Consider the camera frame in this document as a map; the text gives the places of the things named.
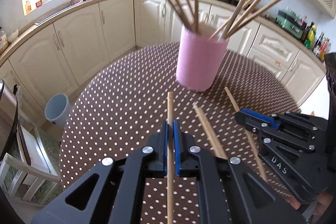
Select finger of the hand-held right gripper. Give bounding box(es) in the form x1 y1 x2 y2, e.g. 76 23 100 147
241 108 283 129
234 111 266 136

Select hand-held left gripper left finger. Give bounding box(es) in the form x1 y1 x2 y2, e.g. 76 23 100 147
31 119 169 224

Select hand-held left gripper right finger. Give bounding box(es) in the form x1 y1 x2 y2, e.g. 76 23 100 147
173 119 306 224

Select wooden chopstick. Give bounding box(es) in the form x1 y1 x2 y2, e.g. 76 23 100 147
192 102 228 160
224 87 268 182
167 92 175 224

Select pink cup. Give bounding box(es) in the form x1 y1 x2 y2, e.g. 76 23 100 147
175 25 230 92

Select person's right hand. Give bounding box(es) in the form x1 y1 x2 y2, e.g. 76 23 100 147
290 191 336 219

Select brown polka dot tablecloth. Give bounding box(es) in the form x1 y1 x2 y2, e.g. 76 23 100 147
59 42 302 224

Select row of condiment bottles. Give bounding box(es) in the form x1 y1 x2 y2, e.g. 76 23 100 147
301 17 332 62

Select green countertop oven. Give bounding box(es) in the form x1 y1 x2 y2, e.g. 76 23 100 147
276 9 307 39

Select grey trash bin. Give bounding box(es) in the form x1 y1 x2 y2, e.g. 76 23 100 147
44 93 72 128

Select cream lower kitchen cabinets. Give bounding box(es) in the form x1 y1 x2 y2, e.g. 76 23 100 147
0 0 327 109

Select white wooden chair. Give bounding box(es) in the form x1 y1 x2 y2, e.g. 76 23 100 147
0 124 63 206

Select dark wooden table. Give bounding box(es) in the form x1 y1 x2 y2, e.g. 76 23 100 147
0 80 19 161

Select steel sink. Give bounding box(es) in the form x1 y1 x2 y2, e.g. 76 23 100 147
35 5 79 25

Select small white bowl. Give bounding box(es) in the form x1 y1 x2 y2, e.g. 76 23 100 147
7 29 19 43

